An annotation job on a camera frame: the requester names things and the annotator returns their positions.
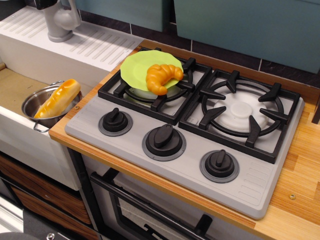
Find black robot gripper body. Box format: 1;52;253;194
34;0;58;10

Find toy bread loaf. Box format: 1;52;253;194
33;79;81;119

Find orange toy croissant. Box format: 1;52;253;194
145;64;184;96

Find white toy sink unit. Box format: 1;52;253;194
0;6;142;191

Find small steel pot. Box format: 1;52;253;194
21;81;83;133

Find grey toy faucet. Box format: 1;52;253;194
42;0;81;43

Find white left burner cap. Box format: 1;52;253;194
126;86;186;104

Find white burner cap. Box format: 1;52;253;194
214;90;269;133
126;86;186;104

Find black left stove knob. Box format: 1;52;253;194
98;107;133;137

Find black stove knob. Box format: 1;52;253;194
199;149;240;184
142;123;187;162
98;107;133;137

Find black left burner grate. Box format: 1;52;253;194
98;47;213;125

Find black burner grate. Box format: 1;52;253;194
98;47;213;125
179;69;305;164

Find wooden drawer fronts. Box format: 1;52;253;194
0;152;99;240

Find black middle stove knob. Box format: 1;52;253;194
142;123;187;162

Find toy oven door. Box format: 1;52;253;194
86;166;256;240

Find white right burner cap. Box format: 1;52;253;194
214;90;269;133

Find black right burner grate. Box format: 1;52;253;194
179;69;305;164

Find black right stove knob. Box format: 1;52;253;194
199;149;240;184

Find grey toy stove top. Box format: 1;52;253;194
64;63;305;221

